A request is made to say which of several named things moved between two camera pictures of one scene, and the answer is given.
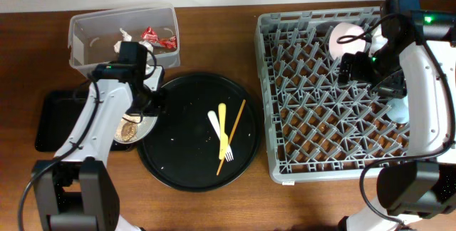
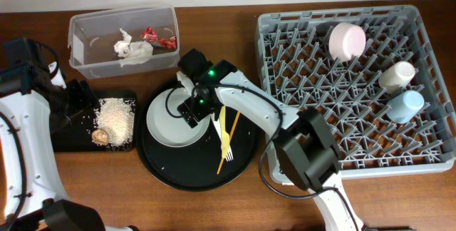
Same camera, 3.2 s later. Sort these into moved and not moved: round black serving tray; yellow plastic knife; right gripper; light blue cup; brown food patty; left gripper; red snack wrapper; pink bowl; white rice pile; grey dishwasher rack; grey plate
Moved: right gripper; grey plate; brown food patty; left gripper; white rice pile
Not moved: yellow plastic knife; grey dishwasher rack; red snack wrapper; round black serving tray; light blue cup; pink bowl
